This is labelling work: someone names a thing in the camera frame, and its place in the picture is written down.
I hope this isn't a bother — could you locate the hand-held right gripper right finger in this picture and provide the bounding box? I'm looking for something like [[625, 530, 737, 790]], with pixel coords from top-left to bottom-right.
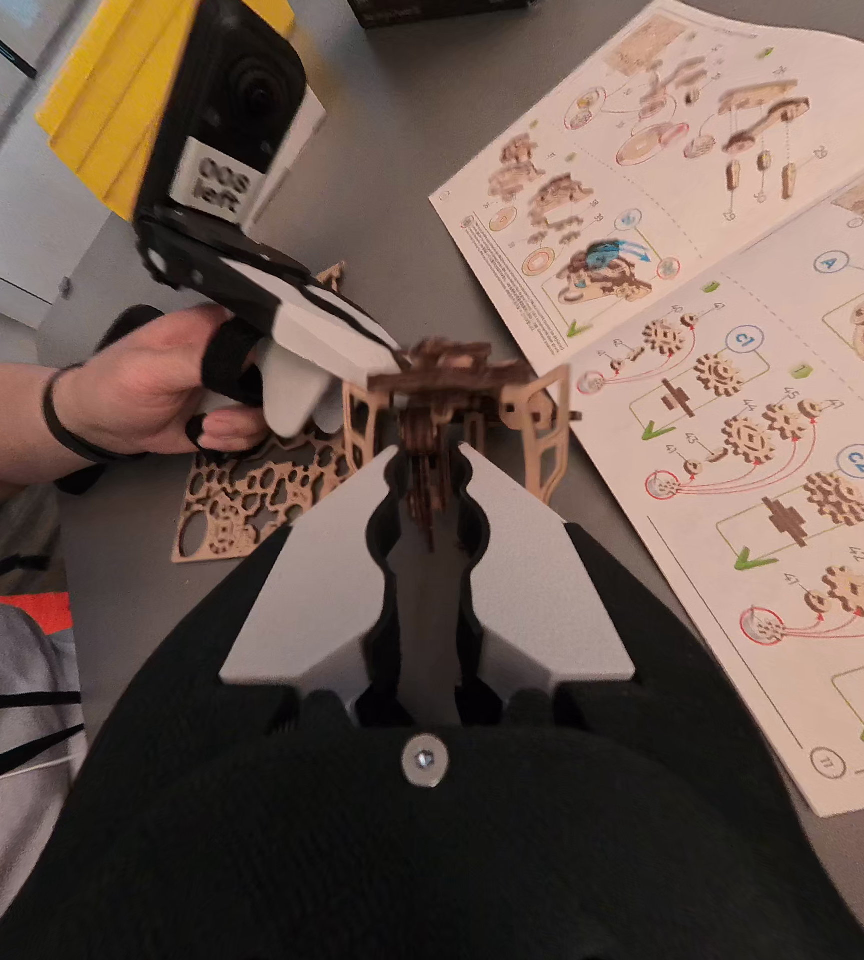
[[456, 441, 637, 687]]

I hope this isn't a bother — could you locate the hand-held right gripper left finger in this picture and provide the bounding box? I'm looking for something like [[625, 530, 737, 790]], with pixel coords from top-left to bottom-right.
[[218, 444, 404, 687]]

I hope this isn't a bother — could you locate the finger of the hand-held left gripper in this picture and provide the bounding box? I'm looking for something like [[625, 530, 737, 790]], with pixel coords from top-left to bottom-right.
[[222, 257, 404, 385], [303, 281, 404, 357]]

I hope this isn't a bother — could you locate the wooden legged model piece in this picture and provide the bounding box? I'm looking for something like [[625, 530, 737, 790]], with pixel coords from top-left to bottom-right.
[[342, 337, 583, 505]]

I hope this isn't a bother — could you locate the wooden gear mechanism model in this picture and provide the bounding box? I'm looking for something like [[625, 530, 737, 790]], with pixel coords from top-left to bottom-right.
[[398, 397, 454, 552]]

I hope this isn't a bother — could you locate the black model kit box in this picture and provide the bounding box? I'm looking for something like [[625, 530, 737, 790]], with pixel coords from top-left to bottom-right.
[[347, 0, 541, 30]]

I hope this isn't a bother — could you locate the model instruction booklet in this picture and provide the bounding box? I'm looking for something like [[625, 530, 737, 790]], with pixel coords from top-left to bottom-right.
[[429, 0, 864, 819]]

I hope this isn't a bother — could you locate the person's left hand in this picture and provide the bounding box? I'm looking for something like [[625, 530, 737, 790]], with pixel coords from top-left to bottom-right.
[[64, 302, 269, 456]]

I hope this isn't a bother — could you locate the yellow plastic bin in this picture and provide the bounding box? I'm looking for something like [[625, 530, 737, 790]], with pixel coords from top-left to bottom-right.
[[34, 0, 298, 222]]

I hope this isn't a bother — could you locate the white cardboard tray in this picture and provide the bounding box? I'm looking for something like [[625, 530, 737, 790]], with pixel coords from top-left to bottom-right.
[[243, 82, 328, 235]]

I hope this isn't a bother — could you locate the perforated wooden part sheet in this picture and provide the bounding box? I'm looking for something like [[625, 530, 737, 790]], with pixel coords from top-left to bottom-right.
[[171, 418, 374, 565]]

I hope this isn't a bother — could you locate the black textured wrist rest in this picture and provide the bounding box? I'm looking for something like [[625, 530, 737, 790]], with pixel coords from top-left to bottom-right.
[[94, 303, 165, 354]]

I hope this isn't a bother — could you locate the white cabinet panel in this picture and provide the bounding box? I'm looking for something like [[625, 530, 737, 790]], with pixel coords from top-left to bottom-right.
[[0, 0, 127, 325]]

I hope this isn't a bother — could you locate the orange red object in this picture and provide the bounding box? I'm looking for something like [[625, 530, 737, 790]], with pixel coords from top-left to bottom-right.
[[0, 591, 73, 636]]

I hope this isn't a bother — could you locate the black wristband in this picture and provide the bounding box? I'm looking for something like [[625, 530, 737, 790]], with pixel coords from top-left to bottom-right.
[[40, 363, 149, 464]]

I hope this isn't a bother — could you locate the black strap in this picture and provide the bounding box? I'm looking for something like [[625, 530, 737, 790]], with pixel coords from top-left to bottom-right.
[[0, 691, 88, 800]]

